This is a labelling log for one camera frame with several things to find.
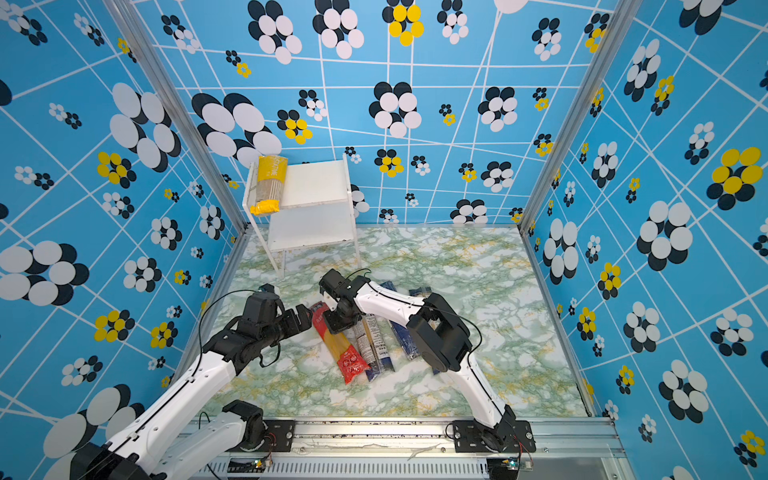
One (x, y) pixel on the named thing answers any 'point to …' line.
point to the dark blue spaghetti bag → (402, 331)
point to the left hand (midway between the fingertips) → (302, 316)
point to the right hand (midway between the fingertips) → (334, 328)
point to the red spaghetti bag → (351, 361)
